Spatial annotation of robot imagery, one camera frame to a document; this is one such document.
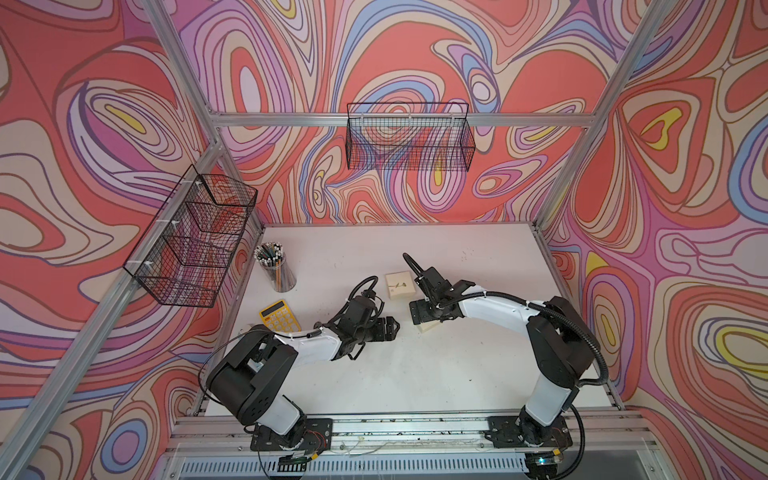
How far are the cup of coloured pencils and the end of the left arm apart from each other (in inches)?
12.0

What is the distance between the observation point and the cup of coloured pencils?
0.90 metres

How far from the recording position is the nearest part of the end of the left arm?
688 millimetres

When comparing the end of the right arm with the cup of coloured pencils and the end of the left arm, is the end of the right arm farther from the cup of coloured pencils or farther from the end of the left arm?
the cup of coloured pencils
